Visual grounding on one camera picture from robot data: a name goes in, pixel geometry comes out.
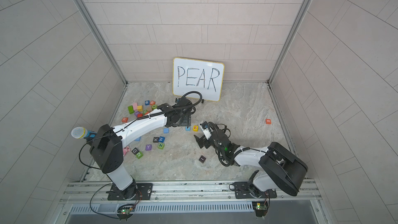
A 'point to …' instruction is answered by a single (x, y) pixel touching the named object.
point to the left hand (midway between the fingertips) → (186, 120)
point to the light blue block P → (187, 128)
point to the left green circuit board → (125, 211)
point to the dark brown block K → (156, 139)
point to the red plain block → (140, 115)
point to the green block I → (154, 107)
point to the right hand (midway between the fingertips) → (201, 131)
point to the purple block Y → (148, 147)
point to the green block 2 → (139, 155)
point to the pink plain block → (134, 106)
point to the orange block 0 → (152, 102)
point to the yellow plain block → (140, 108)
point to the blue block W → (161, 139)
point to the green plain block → (130, 109)
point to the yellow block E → (195, 128)
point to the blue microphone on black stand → (79, 132)
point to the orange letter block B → (268, 121)
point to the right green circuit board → (260, 208)
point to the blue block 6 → (147, 102)
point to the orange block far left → (125, 120)
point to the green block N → (161, 145)
